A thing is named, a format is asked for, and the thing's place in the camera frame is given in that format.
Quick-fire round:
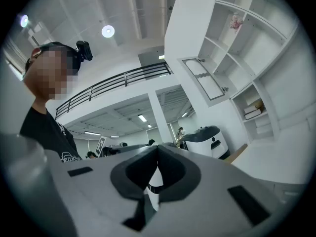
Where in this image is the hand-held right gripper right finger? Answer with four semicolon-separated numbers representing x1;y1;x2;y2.
148;143;288;237

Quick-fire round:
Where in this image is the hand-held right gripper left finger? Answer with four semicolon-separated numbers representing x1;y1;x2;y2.
45;144;158;237

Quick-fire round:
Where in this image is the white shelf cabinet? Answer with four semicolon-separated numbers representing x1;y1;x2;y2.
164;0;309;145

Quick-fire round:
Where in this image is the black white patterned sign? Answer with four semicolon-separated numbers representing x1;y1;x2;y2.
95;136;107;158

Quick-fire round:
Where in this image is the person's black t-shirt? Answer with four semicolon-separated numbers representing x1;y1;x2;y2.
19;106;82;161

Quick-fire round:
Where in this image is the dark cover book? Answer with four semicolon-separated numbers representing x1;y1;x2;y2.
243;107;262;120

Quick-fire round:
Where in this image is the tan thick book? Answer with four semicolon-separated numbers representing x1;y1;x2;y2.
246;99;264;111

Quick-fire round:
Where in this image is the black metal railing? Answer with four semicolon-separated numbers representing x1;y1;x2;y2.
54;62;173;120

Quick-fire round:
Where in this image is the person's head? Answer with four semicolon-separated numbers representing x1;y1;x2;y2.
22;41;82;101

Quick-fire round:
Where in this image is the round ceiling lamp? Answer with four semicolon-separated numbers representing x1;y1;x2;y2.
19;14;30;28
101;25;116;38

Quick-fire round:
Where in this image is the pink artificial flower bunch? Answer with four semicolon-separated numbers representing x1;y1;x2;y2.
229;11;244;32

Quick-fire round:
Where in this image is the black head-mounted camera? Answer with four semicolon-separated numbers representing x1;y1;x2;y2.
75;40;94;62

